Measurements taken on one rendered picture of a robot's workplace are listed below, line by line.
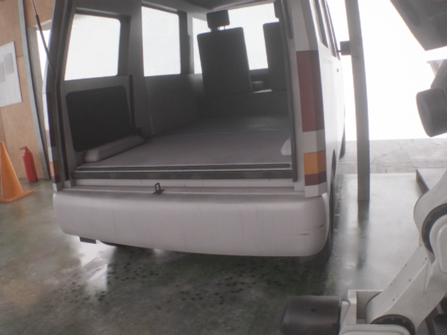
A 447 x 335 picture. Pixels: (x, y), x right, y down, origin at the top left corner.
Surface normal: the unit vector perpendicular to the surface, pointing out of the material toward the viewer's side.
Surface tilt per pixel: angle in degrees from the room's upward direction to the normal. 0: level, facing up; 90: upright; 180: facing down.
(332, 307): 19
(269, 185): 90
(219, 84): 93
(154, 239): 96
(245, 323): 0
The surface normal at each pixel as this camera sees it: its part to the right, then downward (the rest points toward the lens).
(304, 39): -0.07, -0.04
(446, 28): -0.13, 0.61
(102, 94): 0.93, -0.03
